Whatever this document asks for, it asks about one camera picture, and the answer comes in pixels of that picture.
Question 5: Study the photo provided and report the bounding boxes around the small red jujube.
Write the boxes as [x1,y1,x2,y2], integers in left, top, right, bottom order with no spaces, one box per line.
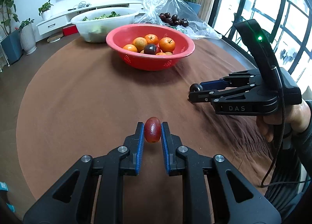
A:
[144,117,161,143]

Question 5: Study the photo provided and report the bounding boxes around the mandarin orange top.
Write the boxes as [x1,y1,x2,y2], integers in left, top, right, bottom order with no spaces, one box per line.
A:
[159,37,176,52]

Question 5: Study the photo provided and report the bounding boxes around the dark plum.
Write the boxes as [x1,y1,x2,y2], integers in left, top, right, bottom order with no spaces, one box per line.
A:
[189,83,203,92]
[143,44,157,55]

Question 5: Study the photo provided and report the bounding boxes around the smooth orange kumquat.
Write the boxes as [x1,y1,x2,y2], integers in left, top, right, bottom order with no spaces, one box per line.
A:
[144,34,159,45]

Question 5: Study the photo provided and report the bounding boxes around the small orange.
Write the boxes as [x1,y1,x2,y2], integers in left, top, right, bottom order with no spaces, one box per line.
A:
[132,37,148,52]

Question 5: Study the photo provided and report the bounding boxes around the orange kumquat bottom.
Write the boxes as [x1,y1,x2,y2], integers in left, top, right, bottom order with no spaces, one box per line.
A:
[123,44,138,53]

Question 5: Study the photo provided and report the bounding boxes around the person right hand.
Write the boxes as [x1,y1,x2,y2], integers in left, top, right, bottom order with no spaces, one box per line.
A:
[256,100,311,142]

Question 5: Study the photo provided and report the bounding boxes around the pile of dark cherries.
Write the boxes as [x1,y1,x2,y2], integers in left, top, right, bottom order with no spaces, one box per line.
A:
[159,12,189,27]

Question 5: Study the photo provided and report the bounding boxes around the red plastic colander bowl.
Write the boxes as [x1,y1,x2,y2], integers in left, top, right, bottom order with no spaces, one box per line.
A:
[106,24,195,71]

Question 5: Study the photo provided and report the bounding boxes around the brown round tablecloth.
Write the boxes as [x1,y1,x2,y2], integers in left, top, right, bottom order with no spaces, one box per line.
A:
[15,36,274,224]

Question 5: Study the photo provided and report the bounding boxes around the clear plastic bag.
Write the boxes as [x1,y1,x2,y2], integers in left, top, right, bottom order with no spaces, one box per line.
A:
[134,0,222,40]

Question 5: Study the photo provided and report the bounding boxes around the green leafy vegetables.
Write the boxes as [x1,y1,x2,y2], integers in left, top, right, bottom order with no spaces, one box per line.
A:
[82,11,120,21]

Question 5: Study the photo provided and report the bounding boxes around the white basin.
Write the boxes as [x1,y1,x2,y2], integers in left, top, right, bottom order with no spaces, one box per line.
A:
[71,7,139,43]

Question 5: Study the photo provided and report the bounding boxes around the red bin on floor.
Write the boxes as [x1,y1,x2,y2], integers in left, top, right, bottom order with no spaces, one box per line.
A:
[62,25,78,36]

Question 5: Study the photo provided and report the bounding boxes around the white tv cabinet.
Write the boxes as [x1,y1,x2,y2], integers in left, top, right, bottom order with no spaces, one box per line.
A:
[35,0,144,36]

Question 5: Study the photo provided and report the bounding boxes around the tall plant blue pot left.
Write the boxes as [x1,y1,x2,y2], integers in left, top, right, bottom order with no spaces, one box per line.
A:
[1,0,22,64]

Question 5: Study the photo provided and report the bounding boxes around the small plant on cabinet left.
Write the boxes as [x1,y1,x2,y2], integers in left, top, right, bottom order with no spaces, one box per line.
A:
[38,0,53,20]

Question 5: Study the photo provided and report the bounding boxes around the plant in white ribbed pot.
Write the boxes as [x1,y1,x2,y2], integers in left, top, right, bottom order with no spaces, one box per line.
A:
[19,18,36,55]

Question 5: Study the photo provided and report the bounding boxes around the black cable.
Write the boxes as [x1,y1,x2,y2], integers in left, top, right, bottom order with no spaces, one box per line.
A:
[260,18,312,188]

